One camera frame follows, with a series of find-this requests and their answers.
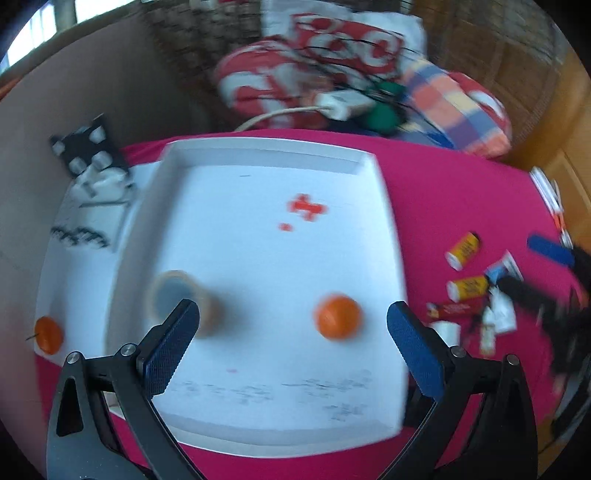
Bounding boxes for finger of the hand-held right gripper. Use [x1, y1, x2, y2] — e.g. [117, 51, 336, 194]
[527, 234, 578, 269]
[498, 275, 555, 319]

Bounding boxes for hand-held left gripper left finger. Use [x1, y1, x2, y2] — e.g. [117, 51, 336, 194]
[45, 299, 204, 480]

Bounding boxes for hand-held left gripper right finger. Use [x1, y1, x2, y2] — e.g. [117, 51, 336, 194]
[365, 301, 539, 480]

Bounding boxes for yellow bottle with black cap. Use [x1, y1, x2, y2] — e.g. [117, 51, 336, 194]
[445, 232, 482, 271]

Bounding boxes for white tray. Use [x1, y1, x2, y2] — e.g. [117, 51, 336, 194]
[105, 137, 409, 457]

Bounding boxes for blue white packet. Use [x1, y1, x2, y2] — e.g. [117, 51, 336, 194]
[484, 251, 525, 287]

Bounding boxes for white packets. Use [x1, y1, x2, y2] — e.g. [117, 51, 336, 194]
[480, 288, 518, 356]

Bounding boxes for small white cup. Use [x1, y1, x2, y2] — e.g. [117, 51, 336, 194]
[429, 320, 462, 346]

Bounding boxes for bundle of white pens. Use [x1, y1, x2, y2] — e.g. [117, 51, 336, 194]
[529, 167, 573, 247]

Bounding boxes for yellow lighter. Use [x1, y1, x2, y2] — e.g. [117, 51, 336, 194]
[447, 275, 490, 303]

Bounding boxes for small red box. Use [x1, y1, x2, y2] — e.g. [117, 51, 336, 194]
[426, 300, 483, 321]

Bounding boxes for brown tape roll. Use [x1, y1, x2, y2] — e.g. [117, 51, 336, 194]
[147, 270, 227, 337]

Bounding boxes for orange tangerine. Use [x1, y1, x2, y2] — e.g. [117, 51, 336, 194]
[315, 292, 362, 342]
[34, 316, 64, 355]

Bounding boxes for magenta cloth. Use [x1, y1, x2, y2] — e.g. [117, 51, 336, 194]
[34, 129, 591, 472]

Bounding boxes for wooden cabinet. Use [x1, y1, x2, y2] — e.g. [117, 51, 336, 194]
[503, 48, 591, 222]

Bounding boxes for checkered colourful cloth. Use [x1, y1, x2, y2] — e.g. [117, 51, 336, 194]
[402, 58, 513, 160]

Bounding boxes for green pouch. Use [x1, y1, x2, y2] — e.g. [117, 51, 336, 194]
[365, 80, 402, 134]

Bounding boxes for black card with white pieces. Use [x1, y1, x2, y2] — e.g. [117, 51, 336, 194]
[50, 114, 134, 195]

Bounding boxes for white power strip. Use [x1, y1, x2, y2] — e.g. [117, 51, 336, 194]
[316, 90, 377, 121]

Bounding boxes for red white printed blanket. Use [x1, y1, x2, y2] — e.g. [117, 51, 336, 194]
[213, 9, 428, 130]

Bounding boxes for window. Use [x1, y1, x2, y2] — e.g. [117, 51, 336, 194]
[7, 0, 134, 65]

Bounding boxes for white cable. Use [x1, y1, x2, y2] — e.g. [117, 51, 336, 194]
[233, 106, 324, 132]

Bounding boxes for thin black cable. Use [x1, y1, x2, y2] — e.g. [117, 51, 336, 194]
[295, 37, 416, 112]

